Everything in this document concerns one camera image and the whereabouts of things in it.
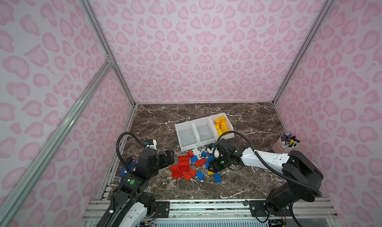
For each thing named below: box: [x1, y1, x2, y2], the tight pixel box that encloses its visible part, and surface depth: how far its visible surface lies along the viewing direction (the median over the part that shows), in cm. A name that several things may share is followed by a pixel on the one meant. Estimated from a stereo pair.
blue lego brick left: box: [195, 170, 205, 181], surface depth 86 cm
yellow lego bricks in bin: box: [214, 115, 230, 137], surface depth 105 cm
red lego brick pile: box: [170, 150, 206, 182], surface depth 87 cm
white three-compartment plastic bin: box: [174, 112, 235, 152], surface depth 102 cm
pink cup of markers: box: [273, 133, 301, 154], surface depth 86 cm
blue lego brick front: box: [213, 173, 222, 184], surface depth 84 cm
